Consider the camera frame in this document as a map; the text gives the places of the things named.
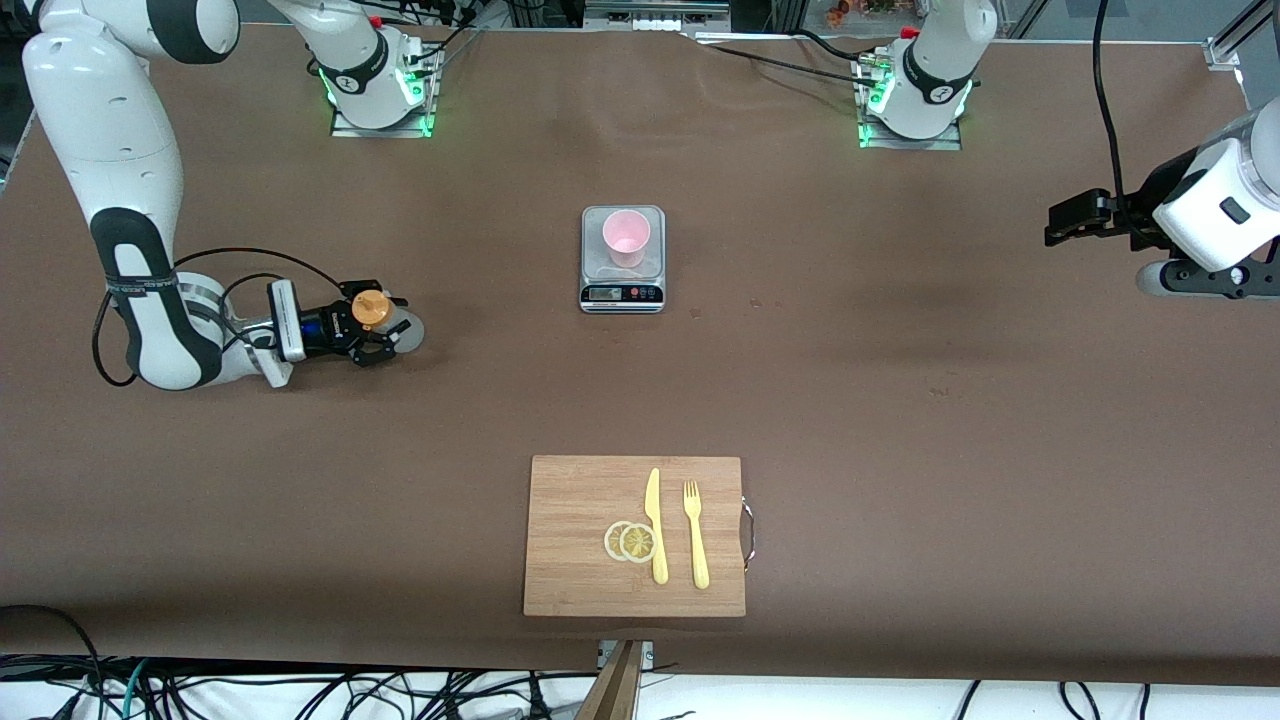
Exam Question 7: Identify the pink plastic cup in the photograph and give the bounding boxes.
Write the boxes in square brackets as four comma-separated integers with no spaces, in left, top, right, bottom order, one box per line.
[602,210,652,269]

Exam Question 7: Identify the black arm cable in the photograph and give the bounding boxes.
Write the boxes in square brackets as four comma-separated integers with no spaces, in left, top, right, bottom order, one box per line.
[1092,0,1136,206]
[92,247,346,386]

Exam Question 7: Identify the silver digital kitchen scale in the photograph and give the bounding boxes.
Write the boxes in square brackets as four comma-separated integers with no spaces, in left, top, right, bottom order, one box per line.
[580,205,666,315]

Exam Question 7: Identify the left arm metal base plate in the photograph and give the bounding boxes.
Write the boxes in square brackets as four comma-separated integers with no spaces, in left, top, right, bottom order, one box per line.
[857,55,963,151]

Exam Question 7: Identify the long black table cable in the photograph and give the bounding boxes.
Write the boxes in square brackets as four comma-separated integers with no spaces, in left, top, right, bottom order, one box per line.
[700,42,881,86]

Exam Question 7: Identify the teal floor cable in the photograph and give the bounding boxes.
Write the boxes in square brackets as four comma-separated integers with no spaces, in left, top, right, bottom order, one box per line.
[120,658,151,720]

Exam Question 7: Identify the yellow plastic knife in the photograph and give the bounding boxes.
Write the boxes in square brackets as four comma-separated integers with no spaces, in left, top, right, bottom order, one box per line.
[645,468,669,586]

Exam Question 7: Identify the black looped floor cable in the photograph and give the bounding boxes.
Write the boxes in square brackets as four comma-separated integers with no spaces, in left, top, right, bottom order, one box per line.
[0,604,106,701]

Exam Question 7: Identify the squeeze bottle with orange cap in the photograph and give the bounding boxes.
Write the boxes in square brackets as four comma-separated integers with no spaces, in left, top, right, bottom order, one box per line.
[352,290,426,357]

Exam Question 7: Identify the yellow plastic fork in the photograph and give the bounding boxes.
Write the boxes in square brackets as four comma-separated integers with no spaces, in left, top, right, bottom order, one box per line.
[683,481,711,590]

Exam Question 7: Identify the short black table cable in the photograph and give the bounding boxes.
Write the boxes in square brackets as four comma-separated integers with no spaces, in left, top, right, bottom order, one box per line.
[795,28,867,61]

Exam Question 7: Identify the wooden cutting board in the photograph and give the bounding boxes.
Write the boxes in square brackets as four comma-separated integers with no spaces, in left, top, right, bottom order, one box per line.
[523,455,747,618]

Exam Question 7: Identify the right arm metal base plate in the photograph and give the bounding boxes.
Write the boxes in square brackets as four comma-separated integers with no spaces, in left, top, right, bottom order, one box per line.
[331,45,439,139]

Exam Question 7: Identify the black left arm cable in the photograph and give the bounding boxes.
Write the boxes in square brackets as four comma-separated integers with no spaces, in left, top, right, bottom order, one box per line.
[1092,0,1136,206]

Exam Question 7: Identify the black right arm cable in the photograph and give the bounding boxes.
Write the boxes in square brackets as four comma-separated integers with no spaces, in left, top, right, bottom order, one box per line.
[92,247,346,386]

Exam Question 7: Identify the wooden post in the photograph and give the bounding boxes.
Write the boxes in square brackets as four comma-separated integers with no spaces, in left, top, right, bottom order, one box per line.
[575,640,646,720]

